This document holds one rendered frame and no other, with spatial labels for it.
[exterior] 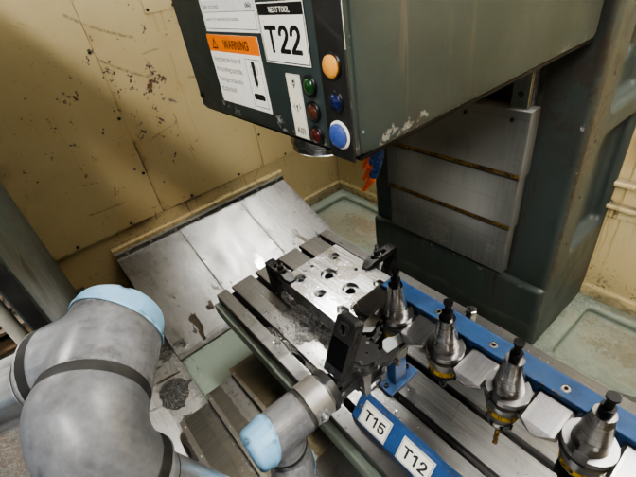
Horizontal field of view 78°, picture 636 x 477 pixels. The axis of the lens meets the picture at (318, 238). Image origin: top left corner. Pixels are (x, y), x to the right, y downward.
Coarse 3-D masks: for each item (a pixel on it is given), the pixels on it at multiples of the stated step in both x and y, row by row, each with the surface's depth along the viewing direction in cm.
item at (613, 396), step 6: (612, 390) 45; (606, 396) 45; (612, 396) 44; (618, 396) 44; (600, 402) 46; (606, 402) 45; (612, 402) 44; (618, 402) 44; (600, 408) 46; (606, 408) 45; (612, 408) 45; (600, 414) 46; (606, 414) 45; (612, 414) 45
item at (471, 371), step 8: (472, 352) 64; (480, 352) 64; (464, 360) 63; (472, 360) 63; (480, 360) 63; (488, 360) 63; (456, 368) 62; (464, 368) 62; (472, 368) 62; (480, 368) 62; (488, 368) 62; (496, 368) 62; (456, 376) 62; (464, 376) 61; (472, 376) 61; (480, 376) 61; (464, 384) 60; (472, 384) 60; (480, 384) 60
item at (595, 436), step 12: (588, 420) 48; (600, 420) 46; (612, 420) 46; (576, 432) 50; (588, 432) 48; (600, 432) 46; (612, 432) 46; (576, 444) 50; (588, 444) 48; (600, 444) 47; (612, 444) 48; (600, 456) 48
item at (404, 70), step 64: (192, 0) 61; (256, 0) 49; (384, 0) 41; (448, 0) 47; (512, 0) 55; (576, 0) 66; (192, 64) 73; (384, 64) 44; (448, 64) 51; (512, 64) 61; (320, 128) 51; (384, 128) 48
